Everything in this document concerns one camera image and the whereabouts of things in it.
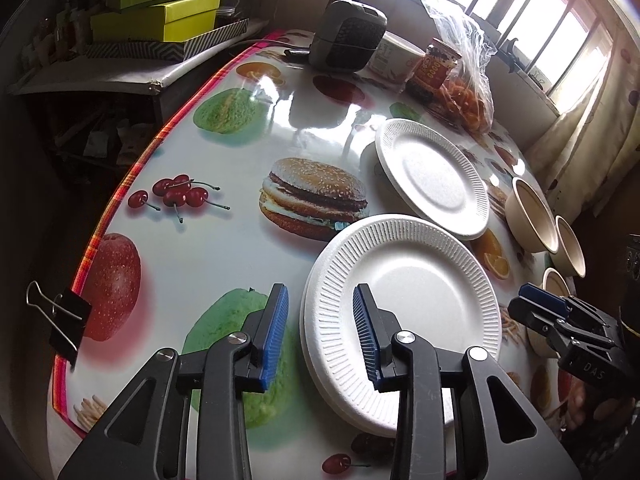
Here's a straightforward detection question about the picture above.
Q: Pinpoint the zigzag patterned box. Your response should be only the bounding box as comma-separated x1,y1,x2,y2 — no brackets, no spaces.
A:
82,18,250,62

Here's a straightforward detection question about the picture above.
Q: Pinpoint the glass jar with red label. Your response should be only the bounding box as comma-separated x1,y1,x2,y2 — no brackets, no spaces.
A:
405,37,462,103

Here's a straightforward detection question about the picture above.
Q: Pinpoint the barred window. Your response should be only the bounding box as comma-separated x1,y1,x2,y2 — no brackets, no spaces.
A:
370,0,613,106

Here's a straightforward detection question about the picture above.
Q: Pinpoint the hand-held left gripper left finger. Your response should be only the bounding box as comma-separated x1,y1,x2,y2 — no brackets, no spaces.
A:
59,283,291,480

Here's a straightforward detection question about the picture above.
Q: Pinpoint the cream heart print curtain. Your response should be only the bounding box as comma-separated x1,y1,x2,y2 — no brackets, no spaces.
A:
522,50,640,216

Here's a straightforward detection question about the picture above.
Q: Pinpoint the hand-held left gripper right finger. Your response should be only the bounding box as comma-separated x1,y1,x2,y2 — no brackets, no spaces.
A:
352,283,581,480

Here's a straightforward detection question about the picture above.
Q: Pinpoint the person's right hand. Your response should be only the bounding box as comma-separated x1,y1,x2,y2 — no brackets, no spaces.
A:
562,377,638,433

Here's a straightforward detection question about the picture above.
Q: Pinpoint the white foam plate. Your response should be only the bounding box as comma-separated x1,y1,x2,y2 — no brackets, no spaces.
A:
304,214,502,433
375,118,491,240
360,140,401,188
299,260,401,439

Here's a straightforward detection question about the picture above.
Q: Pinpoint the white paper cup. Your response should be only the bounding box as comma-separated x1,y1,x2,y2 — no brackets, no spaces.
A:
367,32,426,86

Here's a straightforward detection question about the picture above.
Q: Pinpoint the large green box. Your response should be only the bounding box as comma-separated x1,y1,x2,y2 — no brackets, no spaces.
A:
90,0,222,43

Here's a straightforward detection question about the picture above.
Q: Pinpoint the small grey desk heater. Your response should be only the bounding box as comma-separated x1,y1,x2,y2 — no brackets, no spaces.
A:
307,0,388,73

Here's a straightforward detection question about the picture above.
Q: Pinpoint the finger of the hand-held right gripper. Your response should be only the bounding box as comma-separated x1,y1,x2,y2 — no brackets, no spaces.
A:
519,283,613,328
508,296,576,361

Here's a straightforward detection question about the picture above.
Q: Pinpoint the fruit print tablecloth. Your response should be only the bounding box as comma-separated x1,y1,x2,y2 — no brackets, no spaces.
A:
47,30,581,480

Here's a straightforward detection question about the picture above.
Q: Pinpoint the clear plastic bag of oranges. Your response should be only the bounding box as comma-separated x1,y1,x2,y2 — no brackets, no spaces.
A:
420,0,498,133

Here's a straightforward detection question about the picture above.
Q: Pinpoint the black binder clip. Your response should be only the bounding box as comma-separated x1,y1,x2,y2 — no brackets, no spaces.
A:
26,280,93,366

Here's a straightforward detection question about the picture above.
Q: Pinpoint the beige paper bowl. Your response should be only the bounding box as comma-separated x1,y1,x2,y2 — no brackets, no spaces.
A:
527,267,574,359
549,215,587,279
505,177,560,254

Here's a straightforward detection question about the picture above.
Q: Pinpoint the white side shelf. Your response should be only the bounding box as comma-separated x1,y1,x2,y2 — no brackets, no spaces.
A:
7,17,271,96

